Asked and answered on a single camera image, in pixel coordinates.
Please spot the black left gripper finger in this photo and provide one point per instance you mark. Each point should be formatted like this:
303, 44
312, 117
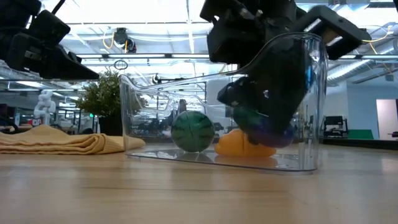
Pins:
68, 70

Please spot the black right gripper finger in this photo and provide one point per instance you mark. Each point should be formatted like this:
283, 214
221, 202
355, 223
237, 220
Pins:
286, 87
242, 95

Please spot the small blue object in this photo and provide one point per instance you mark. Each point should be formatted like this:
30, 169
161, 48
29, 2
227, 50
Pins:
273, 137

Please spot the orange toy fruit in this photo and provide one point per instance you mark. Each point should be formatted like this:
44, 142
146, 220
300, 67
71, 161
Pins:
236, 146

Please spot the green toy watermelon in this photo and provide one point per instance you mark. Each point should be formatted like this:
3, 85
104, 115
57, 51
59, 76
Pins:
192, 132

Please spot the clear plastic container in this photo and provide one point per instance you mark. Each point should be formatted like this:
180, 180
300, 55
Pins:
155, 124

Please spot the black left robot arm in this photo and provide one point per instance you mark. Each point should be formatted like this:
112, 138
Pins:
12, 12

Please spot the artificial plant white flowers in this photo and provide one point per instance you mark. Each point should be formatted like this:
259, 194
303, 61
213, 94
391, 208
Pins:
102, 96

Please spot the black equipment stand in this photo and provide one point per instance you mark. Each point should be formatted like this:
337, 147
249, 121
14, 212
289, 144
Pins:
335, 124

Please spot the folded yellow towel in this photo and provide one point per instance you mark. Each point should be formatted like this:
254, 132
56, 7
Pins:
46, 140

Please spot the green board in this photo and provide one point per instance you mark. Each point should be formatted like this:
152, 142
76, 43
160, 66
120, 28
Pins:
360, 134

